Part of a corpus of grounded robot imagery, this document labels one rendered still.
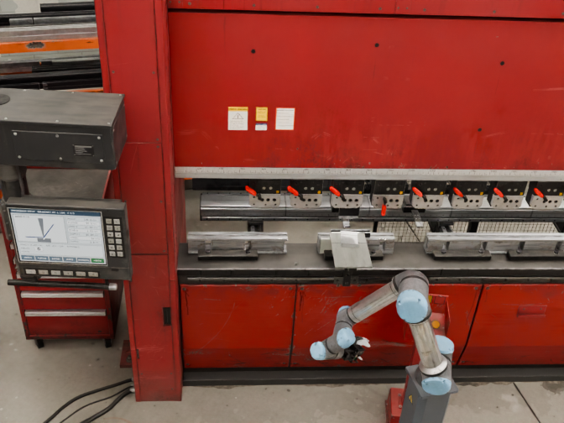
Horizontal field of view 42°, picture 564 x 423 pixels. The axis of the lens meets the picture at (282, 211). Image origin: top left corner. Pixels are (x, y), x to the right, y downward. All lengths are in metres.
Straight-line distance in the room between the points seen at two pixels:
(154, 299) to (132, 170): 0.74
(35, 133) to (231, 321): 1.63
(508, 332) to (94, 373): 2.33
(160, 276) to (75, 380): 1.07
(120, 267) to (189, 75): 0.86
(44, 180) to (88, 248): 1.26
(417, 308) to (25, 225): 1.53
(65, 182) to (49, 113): 1.41
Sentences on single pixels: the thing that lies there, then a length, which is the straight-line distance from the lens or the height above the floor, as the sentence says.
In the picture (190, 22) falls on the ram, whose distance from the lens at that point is 3.08.
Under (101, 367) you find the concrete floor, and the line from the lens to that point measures 4.40.
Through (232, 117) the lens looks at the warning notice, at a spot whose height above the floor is 1.66.
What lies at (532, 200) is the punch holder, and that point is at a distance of 3.80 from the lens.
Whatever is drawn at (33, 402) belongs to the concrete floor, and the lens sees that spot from 4.31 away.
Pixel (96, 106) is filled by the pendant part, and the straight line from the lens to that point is 2.77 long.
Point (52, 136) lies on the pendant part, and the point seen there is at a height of 1.89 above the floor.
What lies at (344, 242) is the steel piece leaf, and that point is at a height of 1.00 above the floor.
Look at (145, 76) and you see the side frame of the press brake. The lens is 2.96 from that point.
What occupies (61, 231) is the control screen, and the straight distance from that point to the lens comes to 2.93.
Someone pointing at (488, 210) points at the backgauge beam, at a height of 0.97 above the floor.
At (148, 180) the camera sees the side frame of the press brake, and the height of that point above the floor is 1.47.
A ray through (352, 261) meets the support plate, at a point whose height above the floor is 1.00.
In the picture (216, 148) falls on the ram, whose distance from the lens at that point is 3.34.
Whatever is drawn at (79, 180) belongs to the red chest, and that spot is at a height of 0.98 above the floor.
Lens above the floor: 3.23
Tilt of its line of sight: 36 degrees down
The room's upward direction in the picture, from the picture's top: 3 degrees clockwise
